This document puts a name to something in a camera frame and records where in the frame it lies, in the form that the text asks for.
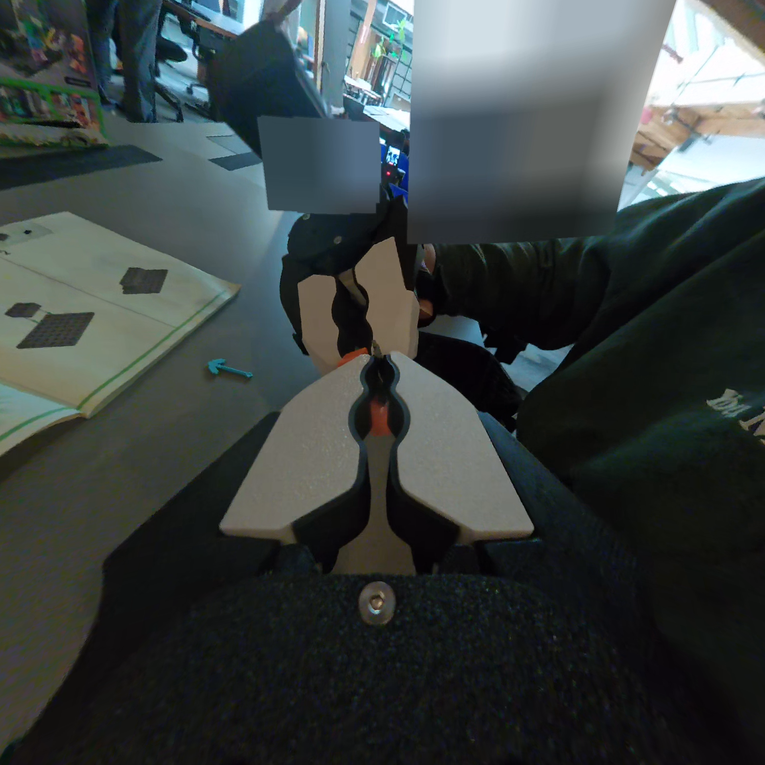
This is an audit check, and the white instruction booklet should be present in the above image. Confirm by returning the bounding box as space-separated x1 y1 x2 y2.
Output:
0 212 241 457

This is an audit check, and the green toy brick box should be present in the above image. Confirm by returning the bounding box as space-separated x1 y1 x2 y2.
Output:
0 0 111 148

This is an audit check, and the teal toy sword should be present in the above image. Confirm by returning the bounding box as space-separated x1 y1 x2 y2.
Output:
206 358 255 382

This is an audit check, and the black office chair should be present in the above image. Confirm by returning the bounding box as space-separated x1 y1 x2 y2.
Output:
156 0 228 120

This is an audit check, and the person's right hand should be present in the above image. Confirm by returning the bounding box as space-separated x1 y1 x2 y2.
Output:
413 243 439 324

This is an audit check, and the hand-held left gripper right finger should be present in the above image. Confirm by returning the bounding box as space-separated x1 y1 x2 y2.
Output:
383 355 535 541

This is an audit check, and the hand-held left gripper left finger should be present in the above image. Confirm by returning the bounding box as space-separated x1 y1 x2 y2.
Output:
219 355 377 539

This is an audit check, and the black chair armrest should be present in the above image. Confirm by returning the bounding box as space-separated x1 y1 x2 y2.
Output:
413 333 529 422

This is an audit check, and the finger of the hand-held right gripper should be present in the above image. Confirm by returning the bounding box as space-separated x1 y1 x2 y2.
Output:
354 236 422 361
297 275 344 367

